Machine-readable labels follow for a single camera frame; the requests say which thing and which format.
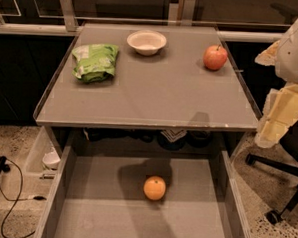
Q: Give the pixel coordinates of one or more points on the white bowl in bin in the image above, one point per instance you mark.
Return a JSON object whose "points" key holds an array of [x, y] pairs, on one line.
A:
{"points": [[51, 160]]}

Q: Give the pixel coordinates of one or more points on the metal railing bracket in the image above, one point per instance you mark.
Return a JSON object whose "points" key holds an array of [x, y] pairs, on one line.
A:
{"points": [[188, 8], [68, 15]]}

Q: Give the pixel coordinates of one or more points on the green chip bag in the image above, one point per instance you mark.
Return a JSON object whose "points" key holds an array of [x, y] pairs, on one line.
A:
{"points": [[95, 62]]}

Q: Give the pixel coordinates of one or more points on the clear plastic storage bin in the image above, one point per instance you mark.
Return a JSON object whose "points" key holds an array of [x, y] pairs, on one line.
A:
{"points": [[34, 165]]}

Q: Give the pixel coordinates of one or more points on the metal railing bracket left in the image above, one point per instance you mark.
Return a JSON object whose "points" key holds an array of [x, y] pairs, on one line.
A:
{"points": [[68, 15]]}

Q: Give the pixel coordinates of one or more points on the red apple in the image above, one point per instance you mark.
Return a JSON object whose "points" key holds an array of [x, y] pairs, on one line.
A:
{"points": [[215, 57]]}

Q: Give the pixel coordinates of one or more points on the white paper bowl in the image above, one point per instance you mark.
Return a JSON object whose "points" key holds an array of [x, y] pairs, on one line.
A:
{"points": [[146, 42]]}

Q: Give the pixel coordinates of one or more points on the open grey drawer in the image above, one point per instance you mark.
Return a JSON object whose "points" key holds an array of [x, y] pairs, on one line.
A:
{"points": [[98, 193]]}

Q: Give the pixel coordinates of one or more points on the metal railing bracket centre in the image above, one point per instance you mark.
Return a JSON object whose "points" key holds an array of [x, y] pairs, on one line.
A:
{"points": [[188, 8]]}

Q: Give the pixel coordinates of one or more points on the black office chair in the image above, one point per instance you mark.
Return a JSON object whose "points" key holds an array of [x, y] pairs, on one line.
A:
{"points": [[290, 143]]}

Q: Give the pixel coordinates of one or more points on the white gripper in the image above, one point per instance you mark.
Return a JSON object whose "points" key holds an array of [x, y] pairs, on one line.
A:
{"points": [[295, 55]]}

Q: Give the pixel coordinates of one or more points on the grey counter cabinet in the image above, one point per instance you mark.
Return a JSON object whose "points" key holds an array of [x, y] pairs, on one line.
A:
{"points": [[169, 90]]}

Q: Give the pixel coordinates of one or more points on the orange fruit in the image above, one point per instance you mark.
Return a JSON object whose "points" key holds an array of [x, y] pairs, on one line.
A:
{"points": [[154, 188]]}

